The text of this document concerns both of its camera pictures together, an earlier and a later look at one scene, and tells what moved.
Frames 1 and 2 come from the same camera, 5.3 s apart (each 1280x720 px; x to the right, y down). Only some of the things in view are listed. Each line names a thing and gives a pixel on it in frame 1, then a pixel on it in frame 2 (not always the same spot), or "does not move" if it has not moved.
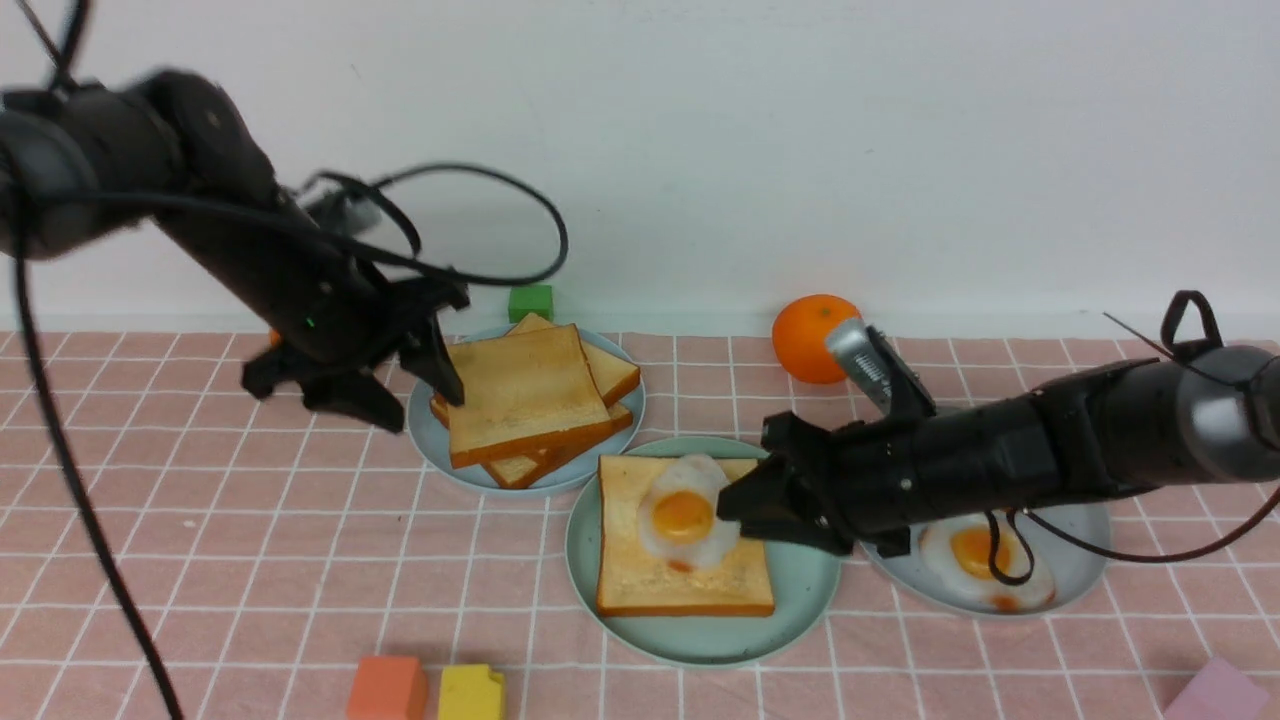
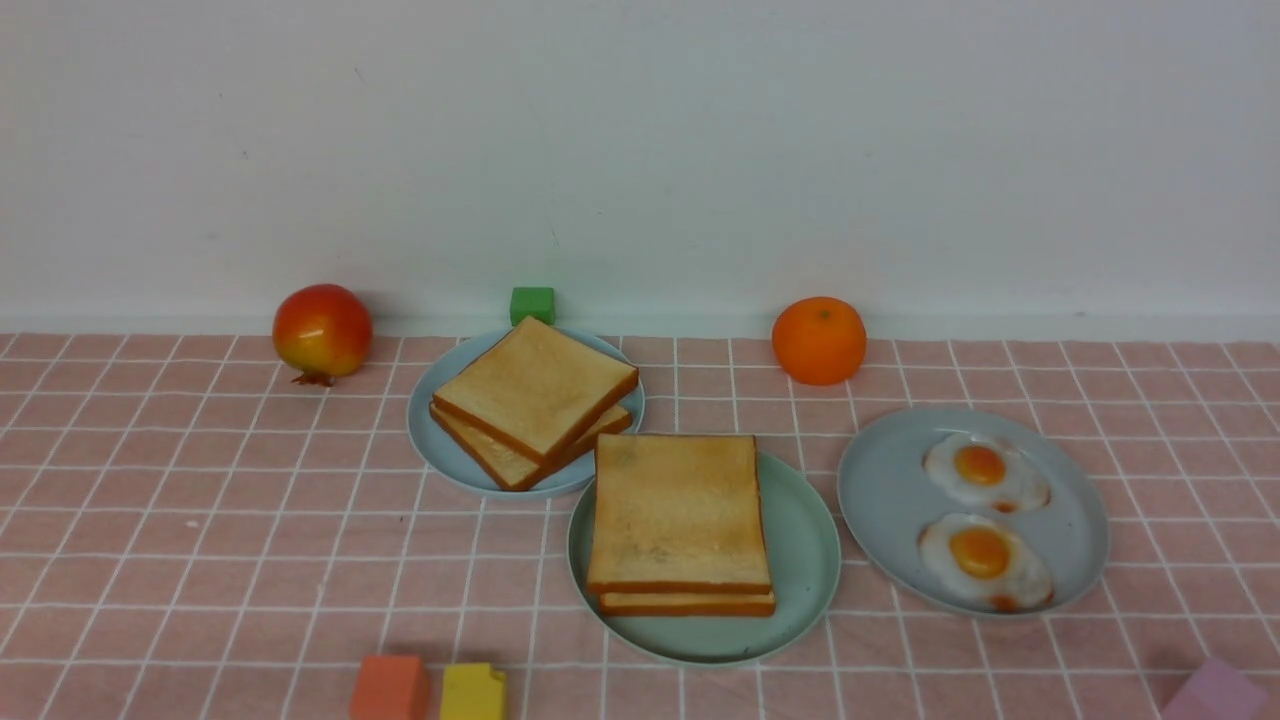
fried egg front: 957,556 does not move
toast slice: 523,392 to 677,514
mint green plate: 801,581 does not move
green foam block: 528,299 does not move
